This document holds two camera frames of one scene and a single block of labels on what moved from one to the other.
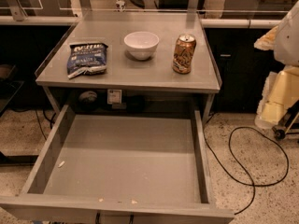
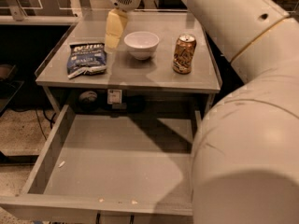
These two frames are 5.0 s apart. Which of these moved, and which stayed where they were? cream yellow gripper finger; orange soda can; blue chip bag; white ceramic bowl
Moved: cream yellow gripper finger
Stayed: white ceramic bowl; orange soda can; blue chip bag
